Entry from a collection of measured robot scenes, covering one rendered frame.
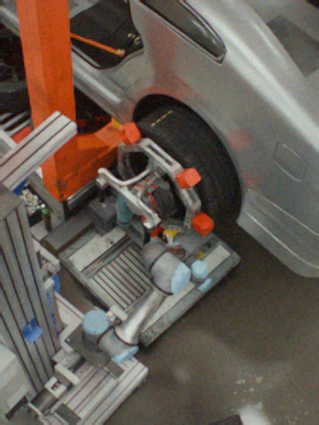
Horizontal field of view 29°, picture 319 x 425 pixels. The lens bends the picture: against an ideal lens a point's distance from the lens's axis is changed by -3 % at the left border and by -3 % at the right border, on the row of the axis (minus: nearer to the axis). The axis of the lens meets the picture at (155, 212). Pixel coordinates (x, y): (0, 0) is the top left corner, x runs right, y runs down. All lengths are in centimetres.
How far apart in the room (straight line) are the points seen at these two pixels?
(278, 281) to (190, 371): 84
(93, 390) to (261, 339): 132
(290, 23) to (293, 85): 144
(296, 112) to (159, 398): 190
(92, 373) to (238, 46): 162
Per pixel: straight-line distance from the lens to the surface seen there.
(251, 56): 269
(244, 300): 401
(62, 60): 285
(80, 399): 297
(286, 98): 264
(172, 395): 375
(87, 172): 364
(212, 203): 316
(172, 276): 255
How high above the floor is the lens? 361
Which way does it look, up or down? 58 degrees down
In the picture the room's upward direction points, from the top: 5 degrees clockwise
